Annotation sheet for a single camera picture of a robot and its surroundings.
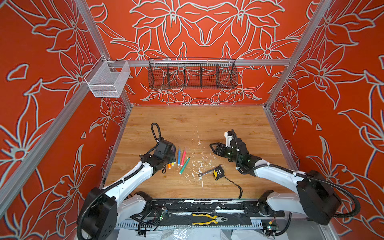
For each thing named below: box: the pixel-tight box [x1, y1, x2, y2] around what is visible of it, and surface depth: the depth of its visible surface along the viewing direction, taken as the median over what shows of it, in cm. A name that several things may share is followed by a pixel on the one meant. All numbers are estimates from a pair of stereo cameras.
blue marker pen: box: [177, 147, 181, 166], surface depth 94 cm
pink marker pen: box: [180, 147, 187, 167], surface depth 92 cm
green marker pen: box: [179, 157, 191, 175], surface depth 88 cm
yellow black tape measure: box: [213, 166, 229, 181], surface depth 83 cm
